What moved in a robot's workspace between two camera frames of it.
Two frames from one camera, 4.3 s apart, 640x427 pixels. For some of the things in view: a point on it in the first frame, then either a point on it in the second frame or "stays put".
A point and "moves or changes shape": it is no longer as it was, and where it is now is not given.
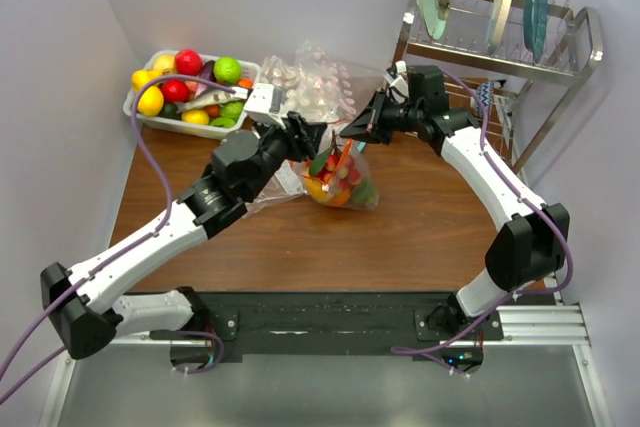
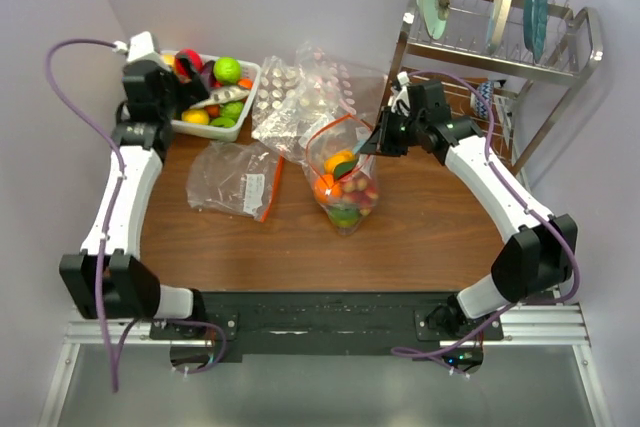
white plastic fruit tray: x=194 y=93 stays put
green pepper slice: x=223 y=121 stays put
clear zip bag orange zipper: x=338 y=174 moves or changes shape
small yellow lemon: x=195 y=117 stays put
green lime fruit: x=227 y=69 stays put
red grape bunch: x=333 y=167 -> x=356 y=191
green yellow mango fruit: x=366 y=193 -> x=346 y=217
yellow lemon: x=314 y=187 -> x=341 y=163
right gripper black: x=365 y=127 -> x=381 y=142
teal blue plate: x=536 y=9 stays put
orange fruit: x=340 y=200 -> x=327 y=190
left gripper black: x=303 y=138 -> x=190 y=92
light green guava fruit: x=231 y=109 stays put
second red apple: x=188 y=62 stays put
